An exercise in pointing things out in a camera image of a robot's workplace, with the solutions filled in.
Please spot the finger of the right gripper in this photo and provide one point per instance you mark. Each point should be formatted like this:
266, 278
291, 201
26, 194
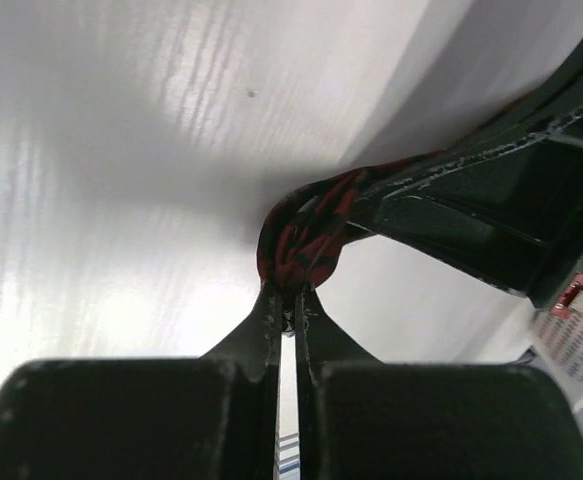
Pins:
511, 217
552, 112

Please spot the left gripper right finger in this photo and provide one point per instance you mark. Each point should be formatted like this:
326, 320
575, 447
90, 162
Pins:
360, 418

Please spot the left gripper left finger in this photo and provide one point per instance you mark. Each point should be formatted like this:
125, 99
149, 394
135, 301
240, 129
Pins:
211, 417

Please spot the dark red patterned tie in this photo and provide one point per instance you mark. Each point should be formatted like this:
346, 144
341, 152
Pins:
303, 236

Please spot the white plastic basket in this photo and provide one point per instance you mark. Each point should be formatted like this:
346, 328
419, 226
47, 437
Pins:
559, 343

